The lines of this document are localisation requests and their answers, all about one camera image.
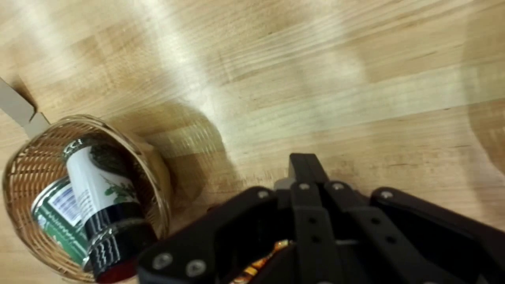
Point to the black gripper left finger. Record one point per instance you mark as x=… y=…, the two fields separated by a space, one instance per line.
x=221 y=243

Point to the small round wicker basket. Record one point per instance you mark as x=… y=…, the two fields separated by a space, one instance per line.
x=38 y=162

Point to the cardboard piece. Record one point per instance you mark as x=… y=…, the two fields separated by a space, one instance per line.
x=22 y=110

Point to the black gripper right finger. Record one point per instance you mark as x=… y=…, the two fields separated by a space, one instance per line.
x=388 y=237

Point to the green labelled tin can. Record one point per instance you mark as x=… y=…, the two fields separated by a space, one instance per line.
x=57 y=215

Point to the white labelled dark bottle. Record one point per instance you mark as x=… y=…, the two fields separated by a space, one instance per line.
x=113 y=222

